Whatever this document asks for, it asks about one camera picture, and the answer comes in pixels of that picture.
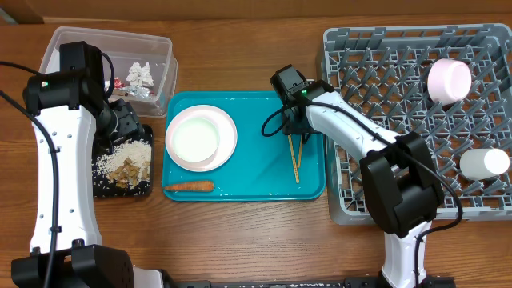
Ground grey dishwasher rack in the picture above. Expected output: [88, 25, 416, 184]
[319, 24, 511, 221]

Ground red foil wrapper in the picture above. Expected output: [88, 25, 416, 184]
[110, 78, 153, 100]

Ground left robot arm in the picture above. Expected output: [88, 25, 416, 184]
[11, 41, 174, 287]

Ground black rectangular tray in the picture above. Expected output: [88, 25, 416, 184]
[93, 125, 154, 198]

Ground wooden chopstick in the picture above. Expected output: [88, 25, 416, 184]
[287, 134, 300, 184]
[297, 138, 303, 168]

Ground orange carrot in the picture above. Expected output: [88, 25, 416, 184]
[163, 181, 215, 193]

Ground white cup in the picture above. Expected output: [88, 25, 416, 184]
[459, 148, 510, 180]

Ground left wooden chopstick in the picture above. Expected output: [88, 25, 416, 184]
[287, 134, 300, 184]

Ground white tissue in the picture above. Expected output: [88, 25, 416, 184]
[126, 62, 154, 87]

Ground right wooden chopstick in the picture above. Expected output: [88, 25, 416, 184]
[297, 138, 303, 168]

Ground white medium bowl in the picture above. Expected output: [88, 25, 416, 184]
[427, 58, 472, 105]

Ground teal serving tray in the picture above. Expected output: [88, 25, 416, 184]
[162, 90, 326, 202]

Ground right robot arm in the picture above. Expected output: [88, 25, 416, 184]
[271, 78, 444, 287]

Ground large white plate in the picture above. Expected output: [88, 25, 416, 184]
[166, 105, 238, 172]

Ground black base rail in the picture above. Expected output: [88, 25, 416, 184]
[159, 271, 456, 288]

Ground clear plastic storage bin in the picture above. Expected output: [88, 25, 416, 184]
[39, 26, 178, 118]

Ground brown food scraps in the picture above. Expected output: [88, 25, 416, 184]
[107, 158, 151, 189]

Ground white rice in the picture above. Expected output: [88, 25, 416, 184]
[93, 140, 151, 184]

